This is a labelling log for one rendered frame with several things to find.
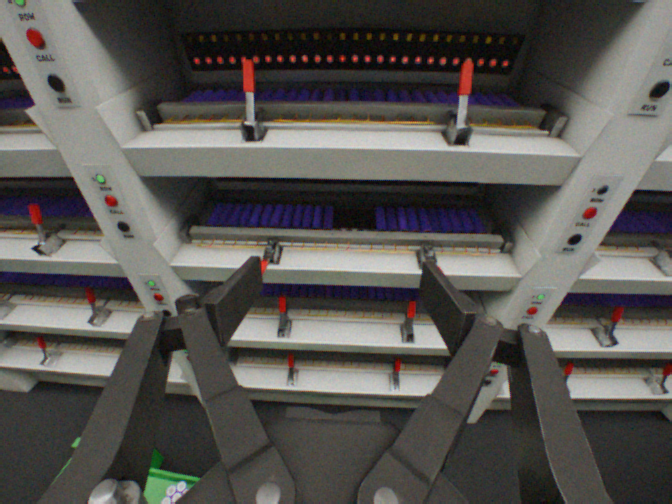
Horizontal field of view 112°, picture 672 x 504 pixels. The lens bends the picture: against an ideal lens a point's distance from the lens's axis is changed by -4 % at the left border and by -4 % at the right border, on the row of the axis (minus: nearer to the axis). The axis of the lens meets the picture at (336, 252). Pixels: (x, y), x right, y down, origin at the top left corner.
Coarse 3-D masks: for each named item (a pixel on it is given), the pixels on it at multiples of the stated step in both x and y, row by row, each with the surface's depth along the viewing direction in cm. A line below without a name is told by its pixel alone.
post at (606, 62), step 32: (544, 0) 36; (576, 0) 30; (608, 0) 26; (544, 32) 36; (576, 32) 30; (608, 32) 26; (640, 32) 23; (544, 64) 36; (576, 64) 31; (608, 64) 27; (640, 64) 24; (608, 96) 27; (608, 128) 28; (640, 128) 28; (608, 160) 30; (640, 160) 30; (512, 192) 44; (544, 192) 36; (576, 192) 32; (544, 224) 36; (608, 224) 34; (544, 256) 38; (576, 256) 38; (512, 288) 43; (512, 320) 46; (544, 320) 45
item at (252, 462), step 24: (192, 312) 13; (192, 336) 11; (192, 360) 10; (216, 360) 10; (216, 384) 9; (216, 408) 7; (240, 408) 7; (216, 432) 7; (240, 432) 7; (264, 432) 7; (240, 456) 6; (264, 456) 6; (240, 480) 5; (264, 480) 5; (288, 480) 5
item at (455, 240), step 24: (240, 240) 45; (264, 240) 45; (288, 240) 44; (312, 240) 44; (336, 240) 44; (360, 240) 43; (384, 240) 43; (408, 240) 43; (432, 240) 43; (456, 240) 42; (480, 240) 42
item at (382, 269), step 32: (192, 192) 48; (416, 192) 51; (448, 192) 51; (192, 224) 45; (512, 224) 43; (192, 256) 43; (224, 256) 43; (288, 256) 43; (320, 256) 43; (352, 256) 43; (384, 256) 43; (448, 256) 43; (480, 256) 43; (512, 256) 43; (480, 288) 43
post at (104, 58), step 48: (0, 0) 24; (48, 0) 24; (96, 0) 27; (144, 0) 34; (96, 48) 28; (144, 48) 35; (48, 96) 29; (96, 96) 28; (96, 144) 32; (144, 192) 36; (144, 240) 40; (144, 288) 45; (192, 288) 49; (192, 384) 64
